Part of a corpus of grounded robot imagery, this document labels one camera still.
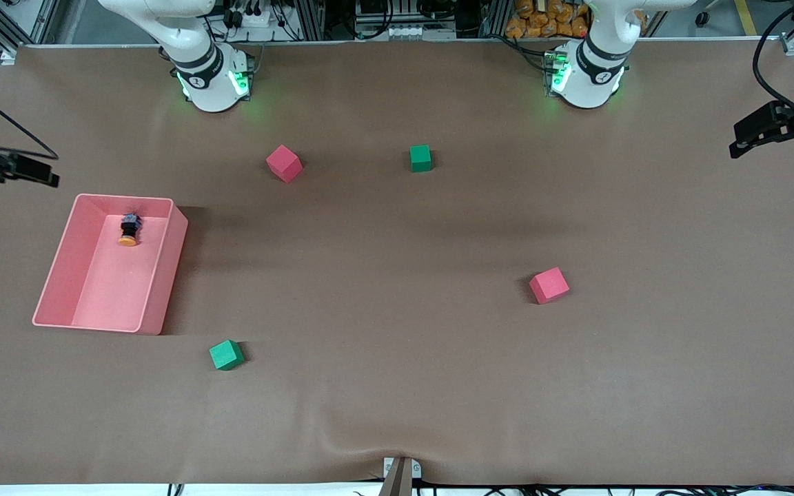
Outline pink plastic bin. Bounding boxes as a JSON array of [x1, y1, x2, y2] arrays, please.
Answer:
[[32, 194, 189, 336]]

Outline orange snack bags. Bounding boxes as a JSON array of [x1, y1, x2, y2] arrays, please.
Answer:
[[505, 0, 591, 39]]

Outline pink foam cube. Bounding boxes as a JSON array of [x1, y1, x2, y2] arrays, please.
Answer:
[[529, 267, 571, 305], [265, 145, 304, 184]]

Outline white power strip with plugs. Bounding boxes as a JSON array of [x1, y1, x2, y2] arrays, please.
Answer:
[[228, 6, 275, 30]]

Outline long white socket strip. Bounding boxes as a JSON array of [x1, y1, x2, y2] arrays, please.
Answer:
[[354, 24, 458, 41]]

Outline brown table mat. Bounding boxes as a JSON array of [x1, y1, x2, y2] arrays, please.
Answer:
[[0, 38, 794, 486]]

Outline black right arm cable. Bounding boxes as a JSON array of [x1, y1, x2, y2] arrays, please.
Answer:
[[0, 81, 60, 161]]

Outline aluminium frame post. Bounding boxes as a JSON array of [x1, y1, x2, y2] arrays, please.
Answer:
[[292, 0, 327, 41], [478, 0, 508, 39]]

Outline metal clamp bracket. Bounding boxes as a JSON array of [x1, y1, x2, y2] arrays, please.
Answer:
[[379, 457, 423, 496]]

